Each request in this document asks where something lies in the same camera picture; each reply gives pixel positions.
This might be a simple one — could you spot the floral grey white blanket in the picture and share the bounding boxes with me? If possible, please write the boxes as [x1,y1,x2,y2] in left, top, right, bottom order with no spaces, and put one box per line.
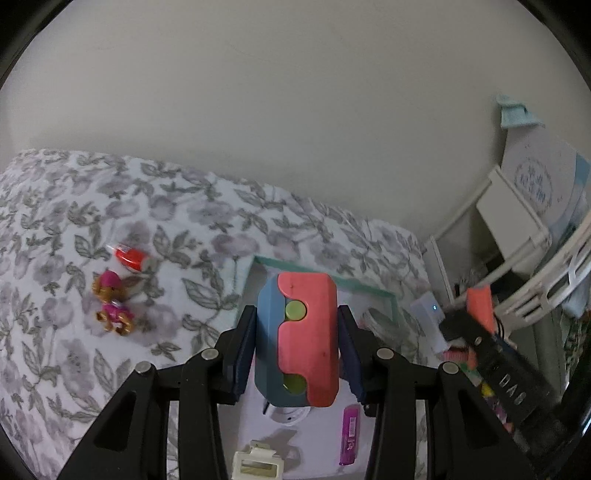
[1,149,436,479]

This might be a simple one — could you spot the brown puppy toy figure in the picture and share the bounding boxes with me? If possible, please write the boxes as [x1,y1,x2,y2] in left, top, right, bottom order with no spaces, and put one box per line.
[92,270,134,336]

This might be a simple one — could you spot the small pink blue toy block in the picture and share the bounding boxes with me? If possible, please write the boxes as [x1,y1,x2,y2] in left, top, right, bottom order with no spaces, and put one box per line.
[466,285,497,334]

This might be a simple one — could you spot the light teal cloth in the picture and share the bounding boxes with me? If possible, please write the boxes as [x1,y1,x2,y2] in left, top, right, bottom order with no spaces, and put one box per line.
[496,94,544,130]

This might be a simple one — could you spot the purple lip balm tube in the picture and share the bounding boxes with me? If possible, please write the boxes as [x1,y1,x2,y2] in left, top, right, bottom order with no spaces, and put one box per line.
[339,404,361,466]

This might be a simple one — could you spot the red toy piece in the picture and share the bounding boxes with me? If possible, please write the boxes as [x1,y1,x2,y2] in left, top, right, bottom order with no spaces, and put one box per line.
[107,244,152,273]

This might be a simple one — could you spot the white plastic shelf rack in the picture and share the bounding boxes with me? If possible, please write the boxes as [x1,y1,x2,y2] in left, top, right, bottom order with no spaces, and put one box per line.
[423,167,590,334]

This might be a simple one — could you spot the white card with emblem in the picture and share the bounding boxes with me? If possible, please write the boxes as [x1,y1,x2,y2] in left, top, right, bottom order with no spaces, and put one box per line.
[501,125,590,244]

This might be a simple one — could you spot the round tin with beads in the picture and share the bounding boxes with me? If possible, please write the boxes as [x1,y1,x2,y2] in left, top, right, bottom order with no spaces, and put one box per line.
[361,307,398,344]

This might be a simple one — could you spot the pink knitted cloth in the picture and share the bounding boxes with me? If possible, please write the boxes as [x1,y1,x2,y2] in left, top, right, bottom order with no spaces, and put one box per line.
[443,347,515,434]

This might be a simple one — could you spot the teal cardboard box lid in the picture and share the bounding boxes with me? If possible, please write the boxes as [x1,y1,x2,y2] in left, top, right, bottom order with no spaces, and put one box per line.
[221,264,385,479]

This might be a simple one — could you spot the large pink blue toy block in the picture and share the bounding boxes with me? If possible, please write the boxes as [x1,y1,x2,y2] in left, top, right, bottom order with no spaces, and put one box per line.
[254,272,339,408]

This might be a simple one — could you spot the white round plastic case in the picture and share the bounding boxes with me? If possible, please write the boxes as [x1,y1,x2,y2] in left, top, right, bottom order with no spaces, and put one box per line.
[263,400,311,427]

